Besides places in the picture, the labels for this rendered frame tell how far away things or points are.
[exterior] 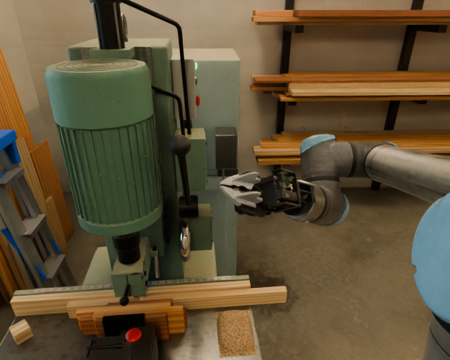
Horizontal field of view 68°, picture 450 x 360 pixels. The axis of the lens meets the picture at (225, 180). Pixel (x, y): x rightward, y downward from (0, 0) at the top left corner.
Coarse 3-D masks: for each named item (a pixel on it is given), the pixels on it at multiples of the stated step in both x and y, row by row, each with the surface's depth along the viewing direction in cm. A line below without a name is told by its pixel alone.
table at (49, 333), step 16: (16, 320) 83; (32, 320) 83; (48, 320) 83; (64, 320) 83; (192, 320) 83; (208, 320) 83; (32, 336) 79; (48, 336) 79; (64, 336) 79; (80, 336) 79; (96, 336) 79; (176, 336) 79; (192, 336) 79; (208, 336) 79; (256, 336) 79; (0, 352) 75; (16, 352) 75; (32, 352) 75; (48, 352) 75; (64, 352) 75; (80, 352) 75; (160, 352) 75; (176, 352) 75; (192, 352) 75; (208, 352) 75; (256, 352) 75
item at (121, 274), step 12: (144, 240) 85; (144, 252) 80; (120, 264) 77; (132, 264) 77; (144, 264) 78; (120, 276) 74; (132, 276) 74; (144, 276) 77; (120, 288) 76; (132, 288) 76; (144, 288) 77
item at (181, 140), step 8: (176, 136) 53; (184, 136) 53; (176, 144) 52; (184, 144) 52; (176, 152) 53; (184, 152) 53; (184, 160) 58; (184, 168) 62; (184, 176) 66; (184, 184) 70; (184, 192) 76; (184, 200) 87; (192, 200) 87; (184, 208) 87; (192, 208) 87; (184, 216) 88; (192, 216) 88
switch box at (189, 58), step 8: (176, 56) 89; (184, 56) 89; (192, 56) 89; (176, 64) 85; (192, 64) 86; (176, 72) 86; (192, 72) 87; (176, 80) 87; (192, 80) 87; (176, 88) 88; (192, 88) 88; (192, 96) 89; (176, 104) 90; (184, 104) 90; (192, 104) 90; (176, 112) 91; (184, 112) 91; (192, 112) 91
